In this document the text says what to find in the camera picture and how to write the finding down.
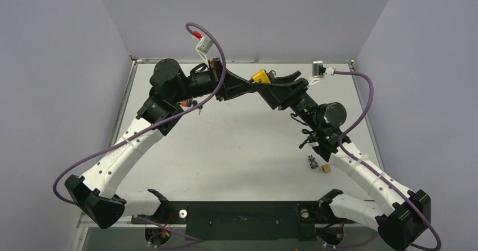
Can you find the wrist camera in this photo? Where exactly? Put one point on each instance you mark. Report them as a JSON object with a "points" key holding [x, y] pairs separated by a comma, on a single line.
{"points": [[202, 48], [319, 71]]}

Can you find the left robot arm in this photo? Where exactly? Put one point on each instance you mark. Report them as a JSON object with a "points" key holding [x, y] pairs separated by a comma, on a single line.
{"points": [[95, 191]]}

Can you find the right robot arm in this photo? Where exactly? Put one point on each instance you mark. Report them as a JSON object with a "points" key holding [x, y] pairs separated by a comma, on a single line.
{"points": [[398, 214]]}

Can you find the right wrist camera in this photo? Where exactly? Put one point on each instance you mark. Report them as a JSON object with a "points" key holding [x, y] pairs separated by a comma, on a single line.
{"points": [[319, 71]]}

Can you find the orange black padlock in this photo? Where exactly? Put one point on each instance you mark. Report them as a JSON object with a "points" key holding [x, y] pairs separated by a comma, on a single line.
{"points": [[188, 103]]}

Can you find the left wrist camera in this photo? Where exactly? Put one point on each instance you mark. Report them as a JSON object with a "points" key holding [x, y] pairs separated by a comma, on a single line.
{"points": [[202, 48]]}

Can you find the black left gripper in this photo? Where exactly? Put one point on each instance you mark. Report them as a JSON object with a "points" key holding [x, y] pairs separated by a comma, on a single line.
{"points": [[228, 91]]}

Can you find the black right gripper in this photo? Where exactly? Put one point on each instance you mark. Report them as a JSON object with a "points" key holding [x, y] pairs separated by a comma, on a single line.
{"points": [[293, 93]]}

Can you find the silver keys bunch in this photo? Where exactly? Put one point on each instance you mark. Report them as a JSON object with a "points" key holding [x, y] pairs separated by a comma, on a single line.
{"points": [[273, 74]]}

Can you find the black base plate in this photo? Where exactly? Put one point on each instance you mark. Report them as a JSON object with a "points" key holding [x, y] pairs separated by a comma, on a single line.
{"points": [[242, 220]]}

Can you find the yellow padlock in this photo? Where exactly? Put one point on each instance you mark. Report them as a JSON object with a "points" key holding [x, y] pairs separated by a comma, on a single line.
{"points": [[261, 77]]}

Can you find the brass padlock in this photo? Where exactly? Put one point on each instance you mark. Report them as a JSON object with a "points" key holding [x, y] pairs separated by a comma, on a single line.
{"points": [[325, 168]]}

